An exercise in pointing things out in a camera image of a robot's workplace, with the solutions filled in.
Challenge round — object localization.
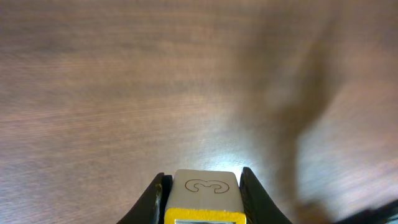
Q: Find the yellow block letter C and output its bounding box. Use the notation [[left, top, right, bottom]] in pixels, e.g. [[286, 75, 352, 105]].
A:
[[164, 169, 247, 224]]

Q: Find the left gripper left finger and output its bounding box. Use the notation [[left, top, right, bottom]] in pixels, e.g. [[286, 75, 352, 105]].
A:
[[118, 172, 173, 224]]

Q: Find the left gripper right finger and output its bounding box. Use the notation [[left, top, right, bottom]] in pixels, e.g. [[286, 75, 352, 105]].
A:
[[239, 167, 292, 224]]

